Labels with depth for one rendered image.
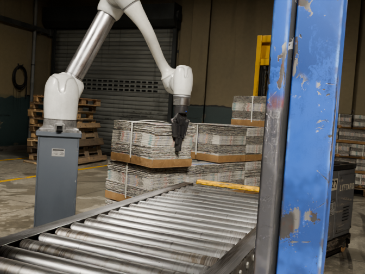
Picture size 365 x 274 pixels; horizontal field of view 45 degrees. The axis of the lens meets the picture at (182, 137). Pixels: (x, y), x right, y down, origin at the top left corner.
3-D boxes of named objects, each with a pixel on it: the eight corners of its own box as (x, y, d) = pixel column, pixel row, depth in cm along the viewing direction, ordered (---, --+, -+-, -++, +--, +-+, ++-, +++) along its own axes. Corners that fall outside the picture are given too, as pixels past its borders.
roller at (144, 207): (130, 216, 157) (131, 201, 157) (261, 238, 139) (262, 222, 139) (123, 218, 153) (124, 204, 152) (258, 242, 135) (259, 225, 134)
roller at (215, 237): (100, 227, 139) (100, 211, 139) (245, 255, 121) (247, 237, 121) (90, 231, 135) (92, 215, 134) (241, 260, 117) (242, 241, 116)
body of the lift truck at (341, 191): (252, 241, 407) (259, 154, 403) (283, 232, 447) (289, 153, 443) (323, 262, 360) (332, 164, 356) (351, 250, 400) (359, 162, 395)
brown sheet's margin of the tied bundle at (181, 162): (132, 163, 238) (133, 155, 237) (172, 162, 258) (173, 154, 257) (151, 168, 226) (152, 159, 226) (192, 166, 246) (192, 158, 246)
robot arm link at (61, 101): (42, 118, 204) (44, 70, 203) (43, 117, 222) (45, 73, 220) (78, 120, 209) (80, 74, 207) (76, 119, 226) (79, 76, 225)
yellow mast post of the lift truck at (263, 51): (241, 232, 398) (257, 35, 389) (247, 231, 405) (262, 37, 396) (250, 235, 392) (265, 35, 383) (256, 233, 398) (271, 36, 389)
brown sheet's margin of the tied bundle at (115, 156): (109, 159, 253) (110, 151, 253) (149, 158, 273) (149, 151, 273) (126, 162, 242) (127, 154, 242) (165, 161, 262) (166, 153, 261)
